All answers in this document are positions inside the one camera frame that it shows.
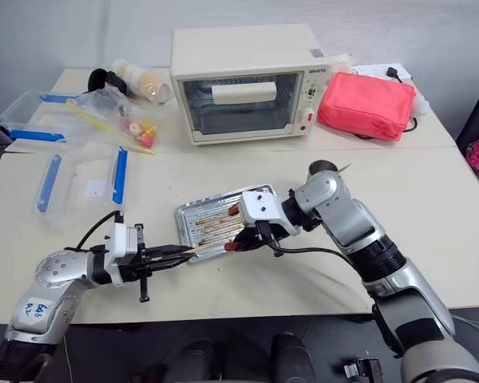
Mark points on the clear plastic zip bag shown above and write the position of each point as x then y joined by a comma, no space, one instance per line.
108,107

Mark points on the white power strip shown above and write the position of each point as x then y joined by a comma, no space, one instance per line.
377,69

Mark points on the clear lid with blue clips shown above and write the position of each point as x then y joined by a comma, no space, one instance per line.
84,183

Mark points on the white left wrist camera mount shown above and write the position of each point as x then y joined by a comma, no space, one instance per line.
119,239

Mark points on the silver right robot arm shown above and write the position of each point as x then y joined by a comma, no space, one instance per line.
355,223

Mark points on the black round object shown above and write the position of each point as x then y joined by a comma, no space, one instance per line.
104,80

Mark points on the wooden skewer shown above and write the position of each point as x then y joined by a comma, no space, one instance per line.
207,248
223,228
211,219
211,240
345,168

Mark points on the black metal clamp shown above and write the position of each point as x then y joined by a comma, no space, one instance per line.
361,371

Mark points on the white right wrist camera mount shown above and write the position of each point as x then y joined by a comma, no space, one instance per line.
261,209

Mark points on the red fabric pouch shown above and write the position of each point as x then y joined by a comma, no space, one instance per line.
365,105

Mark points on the black chair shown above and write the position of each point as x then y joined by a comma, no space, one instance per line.
477,111

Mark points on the silver foil tray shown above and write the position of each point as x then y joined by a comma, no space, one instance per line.
195,215

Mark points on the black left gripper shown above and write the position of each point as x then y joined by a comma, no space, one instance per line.
143,263

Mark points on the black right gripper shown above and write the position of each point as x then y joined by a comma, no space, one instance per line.
269,235

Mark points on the metal cup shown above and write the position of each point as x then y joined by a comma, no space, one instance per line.
321,165

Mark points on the red sausage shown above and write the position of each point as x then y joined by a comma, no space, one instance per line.
233,209
231,246

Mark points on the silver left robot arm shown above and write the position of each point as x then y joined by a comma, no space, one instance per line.
56,279

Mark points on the crumpled clear plastic bag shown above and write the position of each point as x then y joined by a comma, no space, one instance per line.
339,61

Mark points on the cream toaster oven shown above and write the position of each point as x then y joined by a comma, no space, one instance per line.
243,80

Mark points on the plastic bottle with cups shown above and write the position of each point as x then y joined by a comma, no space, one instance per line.
141,81

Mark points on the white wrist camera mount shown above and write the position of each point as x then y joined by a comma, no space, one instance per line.
119,239
261,209

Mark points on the dark rounded shape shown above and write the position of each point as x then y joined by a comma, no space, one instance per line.
291,357

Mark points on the clear box with blue clips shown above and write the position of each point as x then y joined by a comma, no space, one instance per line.
36,115

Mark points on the black plug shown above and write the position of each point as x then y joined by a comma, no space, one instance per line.
395,73

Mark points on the small colourful toys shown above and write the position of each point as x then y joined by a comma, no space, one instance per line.
141,131

